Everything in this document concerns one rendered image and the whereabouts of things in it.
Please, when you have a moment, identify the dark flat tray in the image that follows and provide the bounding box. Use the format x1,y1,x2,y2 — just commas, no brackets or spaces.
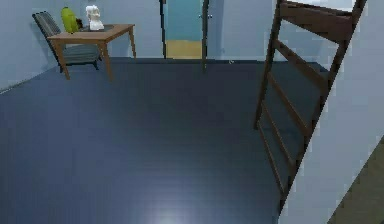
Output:
79,24,115,33

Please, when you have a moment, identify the brown wooden table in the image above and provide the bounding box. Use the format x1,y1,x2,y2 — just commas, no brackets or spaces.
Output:
46,23,138,82

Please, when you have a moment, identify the grey striped armchair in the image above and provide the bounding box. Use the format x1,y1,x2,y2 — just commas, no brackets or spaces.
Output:
31,11,103,74

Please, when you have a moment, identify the white bust statue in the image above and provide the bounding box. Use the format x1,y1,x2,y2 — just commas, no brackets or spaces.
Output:
85,4,105,32

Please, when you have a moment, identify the dark brown wooden shelf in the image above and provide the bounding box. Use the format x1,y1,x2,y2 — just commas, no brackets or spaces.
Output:
253,0,368,212

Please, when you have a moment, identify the green rounded object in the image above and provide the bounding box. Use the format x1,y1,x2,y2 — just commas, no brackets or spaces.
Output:
60,6,80,34

